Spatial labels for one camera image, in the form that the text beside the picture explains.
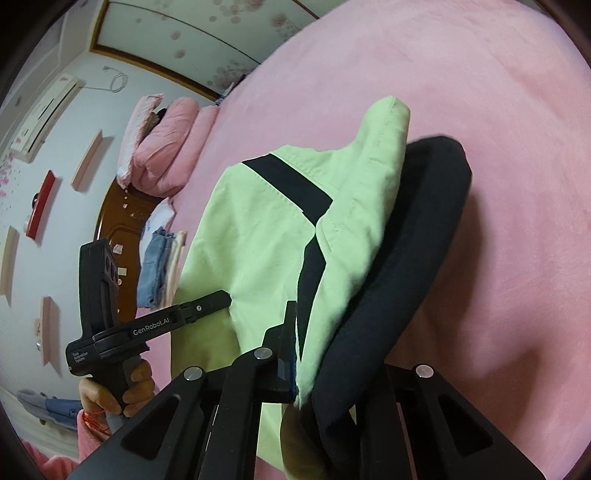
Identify folded blue jeans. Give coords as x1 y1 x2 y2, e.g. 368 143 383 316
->
137 226 176 309

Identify folded cream clothes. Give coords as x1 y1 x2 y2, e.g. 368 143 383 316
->
161 231 188 305

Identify folded pink quilt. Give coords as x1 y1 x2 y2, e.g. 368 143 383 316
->
131 98 218 197

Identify red string bracelet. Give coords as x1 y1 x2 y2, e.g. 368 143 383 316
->
82 408 112 433

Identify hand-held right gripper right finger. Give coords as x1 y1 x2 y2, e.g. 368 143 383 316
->
358 362 546 480

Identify person's left hand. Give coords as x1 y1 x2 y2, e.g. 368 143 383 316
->
78 357 156 418

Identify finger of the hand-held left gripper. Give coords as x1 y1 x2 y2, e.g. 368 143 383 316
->
177 290 233 325

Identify white printed pillow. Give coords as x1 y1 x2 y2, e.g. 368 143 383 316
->
143 198 176 241

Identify blue denim garment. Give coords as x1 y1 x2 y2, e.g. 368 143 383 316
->
18 389 83 432

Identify brown wooden headboard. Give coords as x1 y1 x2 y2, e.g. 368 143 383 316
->
95 178 160 333

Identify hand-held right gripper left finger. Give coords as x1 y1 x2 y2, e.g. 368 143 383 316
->
69 300 298 480

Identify white wall cable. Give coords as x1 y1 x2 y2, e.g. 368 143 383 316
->
102 66 126 92

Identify white air conditioner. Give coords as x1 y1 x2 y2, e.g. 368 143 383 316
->
10 76 86 162

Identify red wall shelf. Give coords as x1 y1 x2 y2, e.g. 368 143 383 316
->
25 170 61 240

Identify person's left forearm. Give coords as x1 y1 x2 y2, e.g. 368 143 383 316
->
76 408 114 462

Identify green and black hooded jacket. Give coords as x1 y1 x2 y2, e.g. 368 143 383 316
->
170 96 472 480

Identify pink lace-trimmed pillow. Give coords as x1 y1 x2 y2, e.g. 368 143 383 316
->
115 93 164 188

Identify pale wall shelf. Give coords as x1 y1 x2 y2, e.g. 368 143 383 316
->
0 226 19 305
71 130 103 192
39 296 61 365

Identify floral wardrobe doors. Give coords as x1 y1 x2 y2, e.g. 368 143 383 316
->
90 0 324 100

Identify pink bed blanket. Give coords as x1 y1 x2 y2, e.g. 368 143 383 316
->
134 0 591 480

